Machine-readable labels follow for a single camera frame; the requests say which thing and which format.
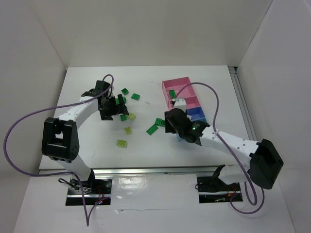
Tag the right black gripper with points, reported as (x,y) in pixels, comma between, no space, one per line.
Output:
(170,120)

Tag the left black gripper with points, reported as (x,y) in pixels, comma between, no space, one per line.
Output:
(119,107)

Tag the dark green double lego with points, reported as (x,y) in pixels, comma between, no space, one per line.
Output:
(160,122)

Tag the dark green long lego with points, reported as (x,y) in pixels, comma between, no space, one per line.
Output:
(172,94)
(152,129)

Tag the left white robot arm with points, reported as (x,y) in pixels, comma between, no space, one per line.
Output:
(60,135)

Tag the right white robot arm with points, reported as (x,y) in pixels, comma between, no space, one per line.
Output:
(259,161)

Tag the dark green lego near centre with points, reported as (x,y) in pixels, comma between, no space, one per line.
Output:
(123,117)

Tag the light green lego brick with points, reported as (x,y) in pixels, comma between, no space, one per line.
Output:
(131,116)

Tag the dark green square lego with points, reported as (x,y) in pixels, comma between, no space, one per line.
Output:
(125,91)

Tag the light green square lego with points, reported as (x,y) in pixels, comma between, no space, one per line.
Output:
(128,130)

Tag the pink and blue sorting tray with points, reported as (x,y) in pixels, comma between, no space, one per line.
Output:
(186,98)

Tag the light green long lego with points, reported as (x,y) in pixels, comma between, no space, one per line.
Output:
(122,143)

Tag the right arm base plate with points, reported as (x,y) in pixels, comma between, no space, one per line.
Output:
(213,190)

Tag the aluminium frame rail right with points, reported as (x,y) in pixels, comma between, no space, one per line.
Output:
(245,114)

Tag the aluminium frame rail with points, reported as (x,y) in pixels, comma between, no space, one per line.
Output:
(245,114)
(136,171)

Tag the aluminium frame rail front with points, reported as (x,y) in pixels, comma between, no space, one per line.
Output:
(136,171)

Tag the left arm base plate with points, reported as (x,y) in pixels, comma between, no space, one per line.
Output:
(101,194)

